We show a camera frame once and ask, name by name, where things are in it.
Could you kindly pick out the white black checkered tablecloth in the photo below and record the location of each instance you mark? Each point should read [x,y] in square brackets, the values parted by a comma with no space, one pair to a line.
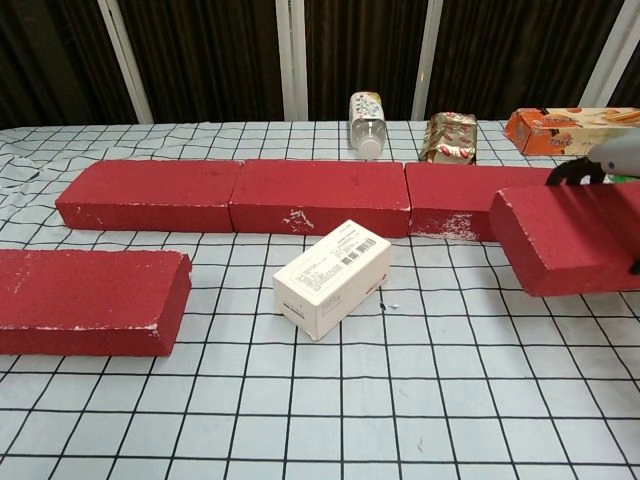
[320,400]

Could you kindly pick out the red foam brick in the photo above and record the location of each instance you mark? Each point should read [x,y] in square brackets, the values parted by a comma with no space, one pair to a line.
[150,192]
[320,192]
[450,192]
[570,235]
[85,300]

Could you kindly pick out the gold foil snack pack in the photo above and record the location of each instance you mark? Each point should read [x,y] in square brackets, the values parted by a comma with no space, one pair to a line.
[450,140]

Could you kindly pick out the clear bottle with patterned label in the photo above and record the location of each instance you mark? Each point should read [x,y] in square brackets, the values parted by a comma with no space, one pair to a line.
[367,120]

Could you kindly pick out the orange biscuit box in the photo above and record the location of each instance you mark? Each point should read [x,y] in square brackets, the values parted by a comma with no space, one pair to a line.
[565,130]

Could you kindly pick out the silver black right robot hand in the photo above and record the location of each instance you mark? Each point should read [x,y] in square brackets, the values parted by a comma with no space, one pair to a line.
[620,152]

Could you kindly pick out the white cardboard box with barcode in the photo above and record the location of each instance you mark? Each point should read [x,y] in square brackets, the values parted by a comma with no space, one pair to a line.
[330,280]

